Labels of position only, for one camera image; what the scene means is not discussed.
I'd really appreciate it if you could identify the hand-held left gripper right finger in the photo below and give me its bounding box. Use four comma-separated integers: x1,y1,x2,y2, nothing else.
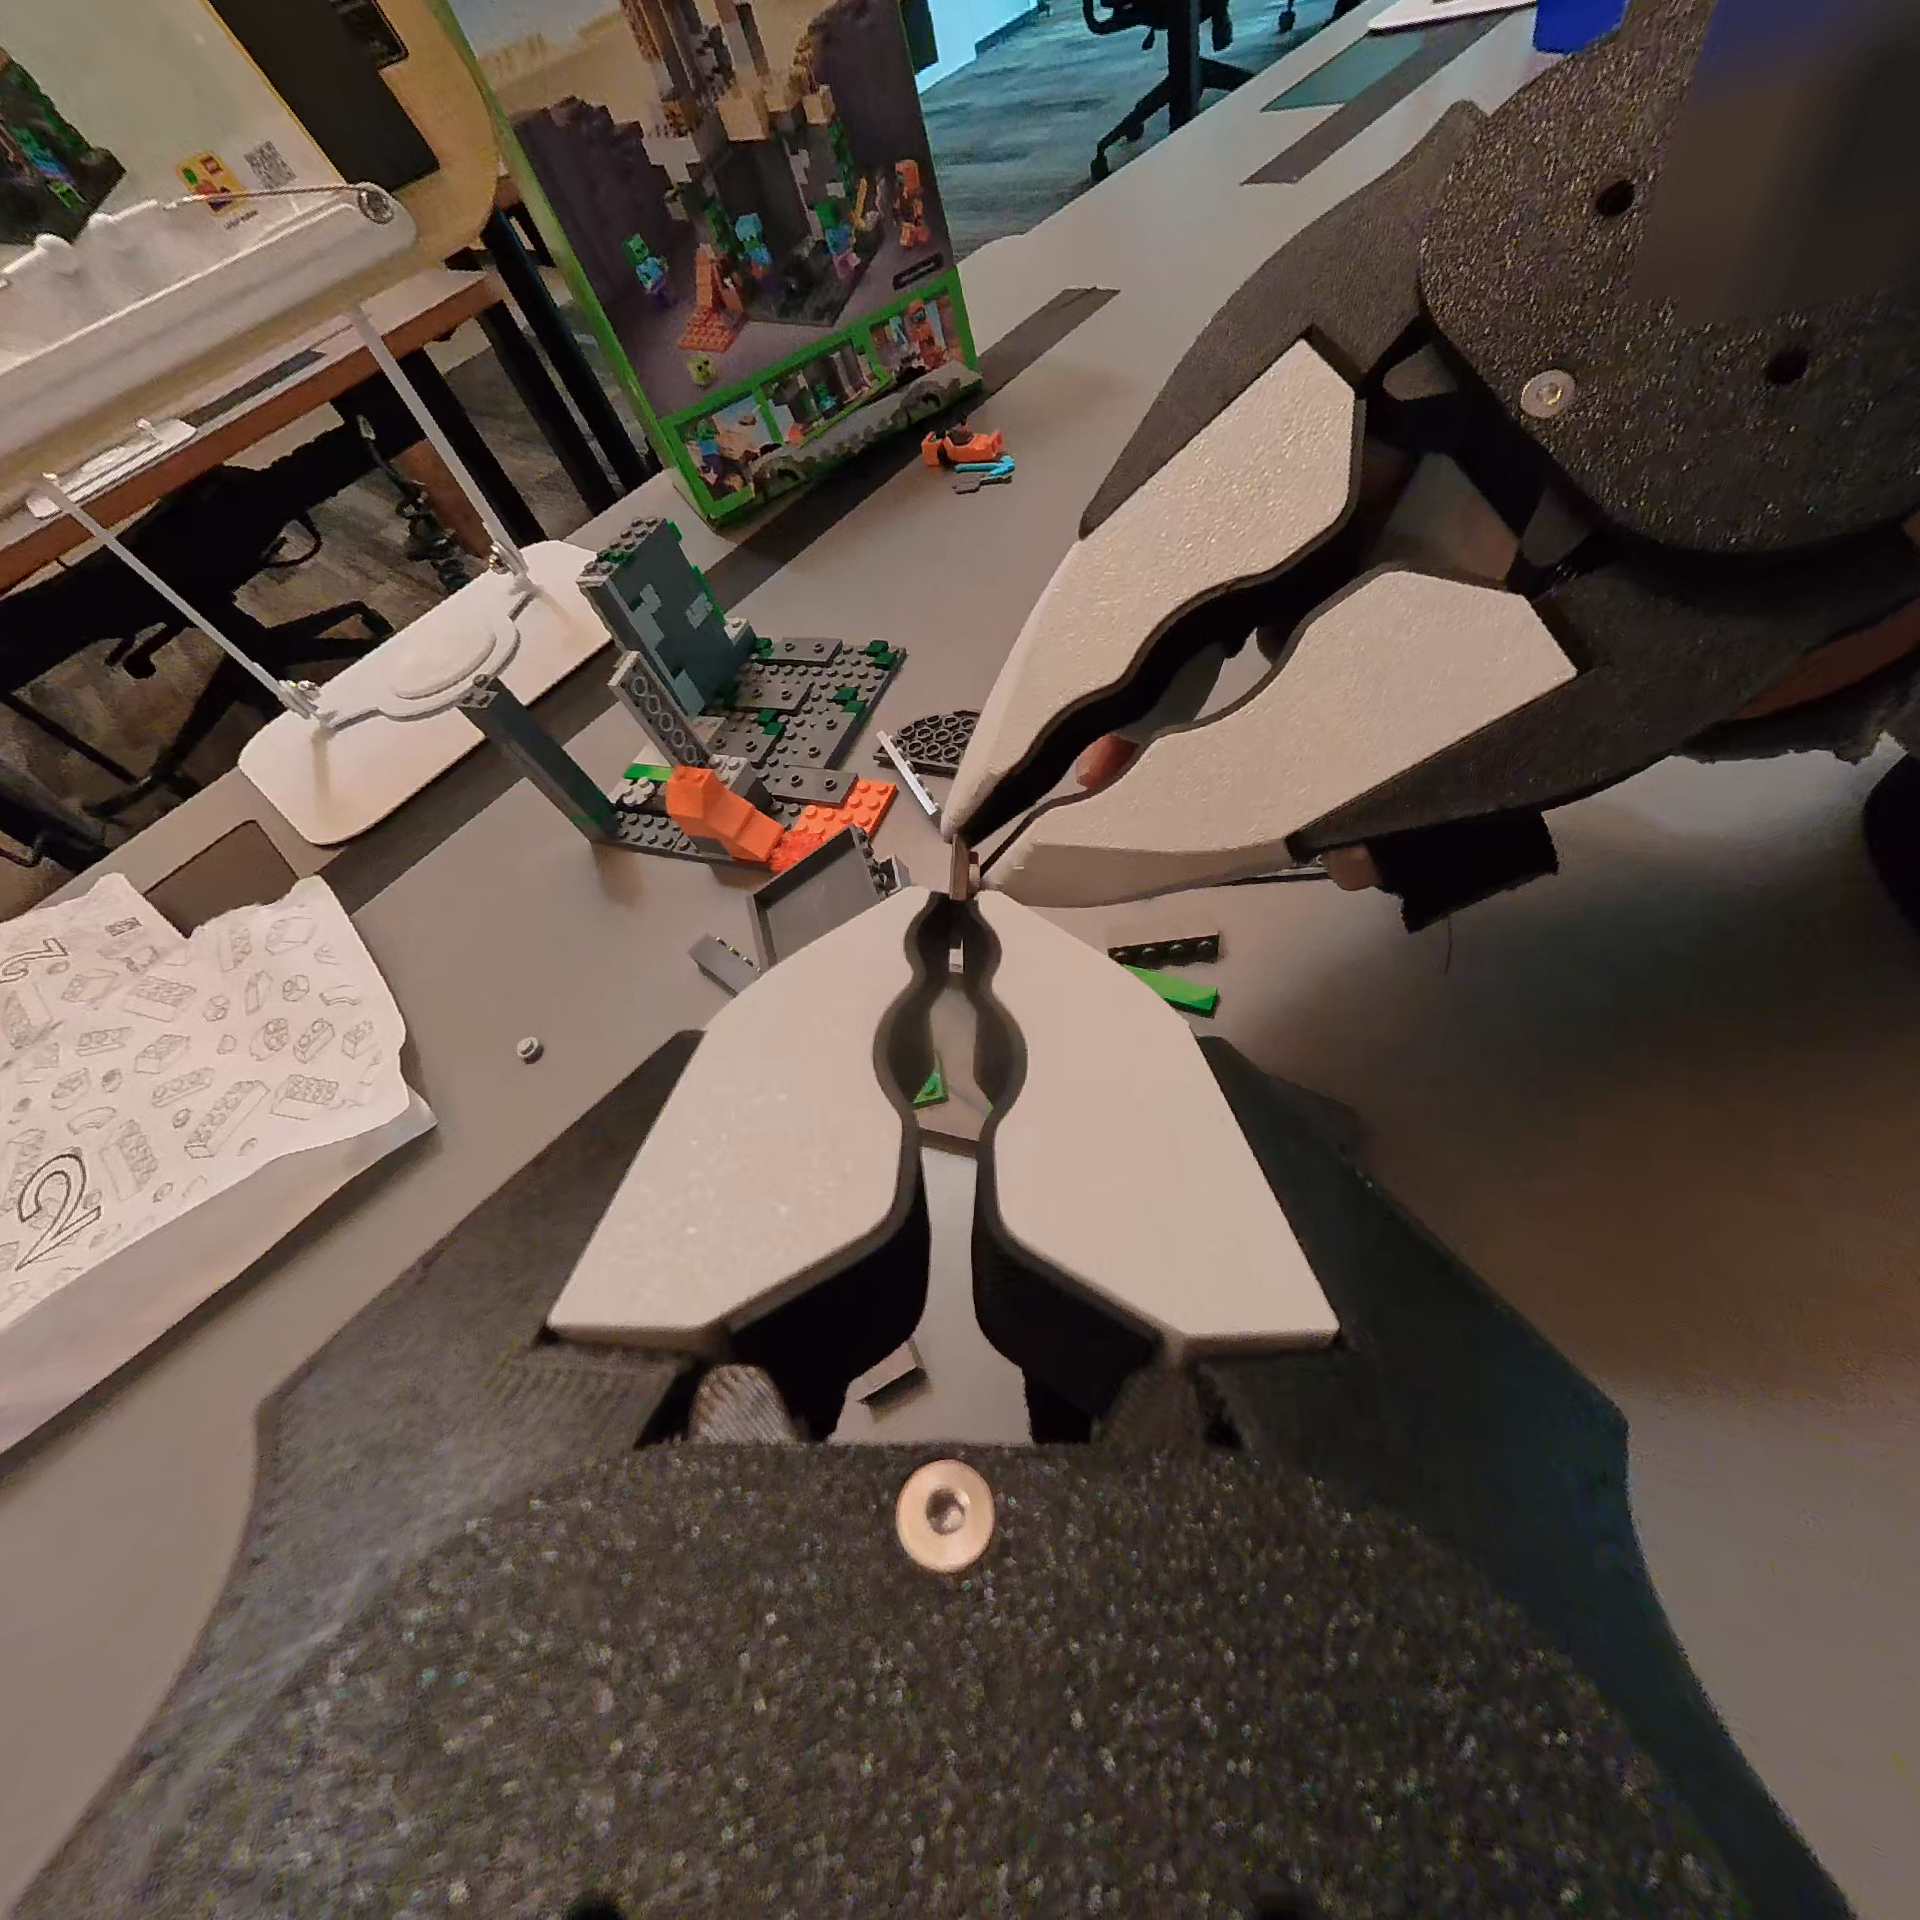
967,892,1343,1358

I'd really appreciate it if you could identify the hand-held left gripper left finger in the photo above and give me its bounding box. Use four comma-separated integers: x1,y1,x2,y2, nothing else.
550,892,938,1353

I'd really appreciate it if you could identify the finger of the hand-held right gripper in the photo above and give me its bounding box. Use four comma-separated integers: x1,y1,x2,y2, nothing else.
946,335,1370,841
976,572,1586,908

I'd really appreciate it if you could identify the orange lego plate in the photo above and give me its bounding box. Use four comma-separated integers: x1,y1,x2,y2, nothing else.
765,782,896,878

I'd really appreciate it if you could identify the orange lego slope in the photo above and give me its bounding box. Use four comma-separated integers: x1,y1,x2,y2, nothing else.
668,767,789,873

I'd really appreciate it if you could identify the grey lego baseplate build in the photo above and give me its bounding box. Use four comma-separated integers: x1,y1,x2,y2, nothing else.
580,518,751,769
614,630,908,873

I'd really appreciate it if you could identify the dark blue-grey lego bar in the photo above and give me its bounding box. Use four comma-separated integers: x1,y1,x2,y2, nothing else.
460,676,634,846

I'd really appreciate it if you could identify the lego set box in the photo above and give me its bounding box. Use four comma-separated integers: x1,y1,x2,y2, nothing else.
496,0,980,529

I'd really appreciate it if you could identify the black office chair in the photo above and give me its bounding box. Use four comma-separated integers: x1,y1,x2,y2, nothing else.
1080,0,1256,175

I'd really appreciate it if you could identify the white printed paper bag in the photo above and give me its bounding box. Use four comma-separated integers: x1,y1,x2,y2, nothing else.
0,870,436,1456

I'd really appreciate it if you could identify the instruction booklet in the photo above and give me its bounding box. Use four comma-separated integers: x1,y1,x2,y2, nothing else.
0,0,406,392

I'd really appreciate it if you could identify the dark grey lego window frame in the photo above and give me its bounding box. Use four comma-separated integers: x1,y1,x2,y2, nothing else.
746,841,890,969

